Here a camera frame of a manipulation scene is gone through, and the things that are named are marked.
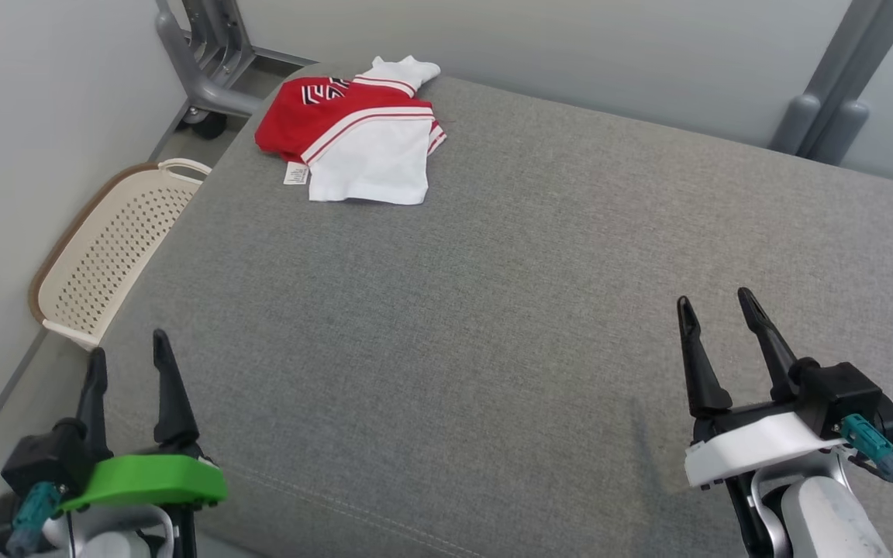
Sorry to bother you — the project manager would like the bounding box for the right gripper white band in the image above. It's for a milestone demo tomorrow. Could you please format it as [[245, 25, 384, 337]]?
[[677, 287, 844, 490]]

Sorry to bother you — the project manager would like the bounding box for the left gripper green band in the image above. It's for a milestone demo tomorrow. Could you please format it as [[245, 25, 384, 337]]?
[[57, 329, 229, 514]]

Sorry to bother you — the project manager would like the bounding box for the red and white jersey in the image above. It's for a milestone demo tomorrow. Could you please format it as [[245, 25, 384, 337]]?
[[254, 56, 447, 206]]

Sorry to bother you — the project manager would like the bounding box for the cream perforated laundry basket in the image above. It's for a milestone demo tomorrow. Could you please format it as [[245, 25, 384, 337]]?
[[28, 159, 212, 351]]

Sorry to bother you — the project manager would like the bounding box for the teal left camera connector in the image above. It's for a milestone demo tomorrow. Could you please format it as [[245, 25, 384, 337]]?
[[6, 482, 62, 557]]

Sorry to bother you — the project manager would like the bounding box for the teal camera connector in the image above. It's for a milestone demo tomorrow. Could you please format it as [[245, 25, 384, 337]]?
[[840, 415, 893, 481], [6, 482, 62, 557]]

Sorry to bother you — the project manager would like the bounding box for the teal right camera connector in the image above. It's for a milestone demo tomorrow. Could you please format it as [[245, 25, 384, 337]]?
[[840, 415, 893, 481]]

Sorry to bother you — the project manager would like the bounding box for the grey partition post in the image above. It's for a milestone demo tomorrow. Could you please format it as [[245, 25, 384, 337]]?
[[771, 0, 893, 165]]

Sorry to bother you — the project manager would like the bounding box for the grey metal frame with caster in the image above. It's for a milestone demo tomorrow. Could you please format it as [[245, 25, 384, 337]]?
[[154, 0, 315, 140]]

